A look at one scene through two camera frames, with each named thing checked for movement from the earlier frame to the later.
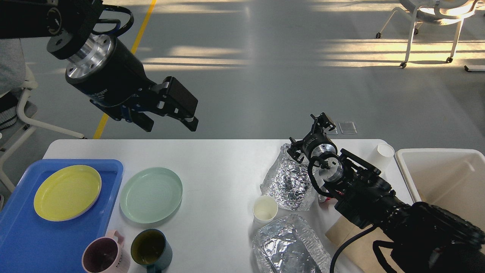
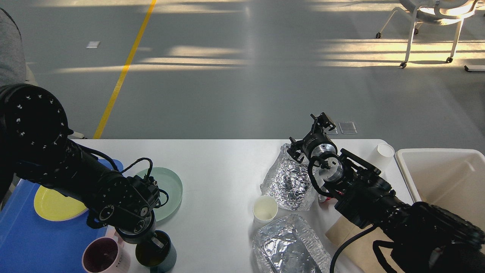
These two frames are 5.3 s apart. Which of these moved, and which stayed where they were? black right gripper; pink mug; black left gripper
Moved: black left gripper
Stayed: black right gripper; pink mug
